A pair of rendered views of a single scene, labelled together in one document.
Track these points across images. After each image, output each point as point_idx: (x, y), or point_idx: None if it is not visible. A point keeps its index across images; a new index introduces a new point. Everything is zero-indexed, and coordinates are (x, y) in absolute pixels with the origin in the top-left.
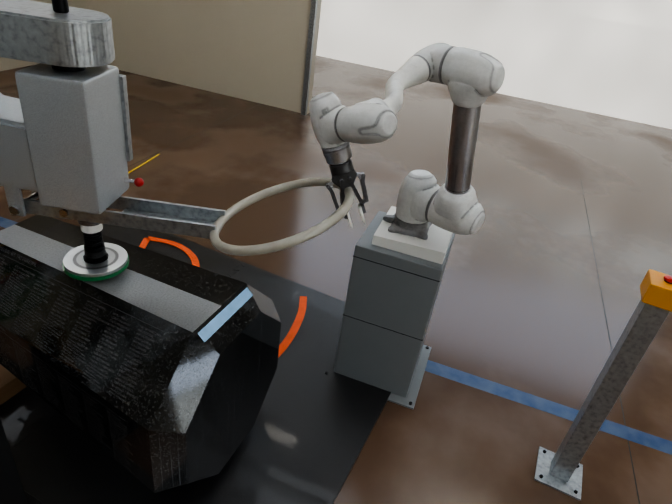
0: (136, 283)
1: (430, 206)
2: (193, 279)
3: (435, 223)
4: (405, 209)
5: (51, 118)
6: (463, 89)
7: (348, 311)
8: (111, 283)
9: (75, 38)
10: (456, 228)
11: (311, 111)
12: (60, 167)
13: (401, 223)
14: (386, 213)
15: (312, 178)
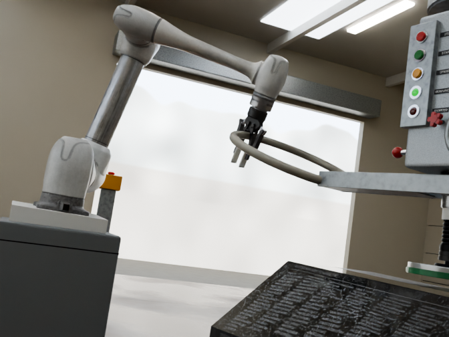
0: (404, 281)
1: (97, 169)
2: (337, 269)
3: (94, 186)
4: (88, 182)
5: None
6: (156, 51)
7: None
8: (435, 286)
9: None
10: (103, 182)
11: (287, 69)
12: None
13: (83, 202)
14: (4, 220)
15: (236, 135)
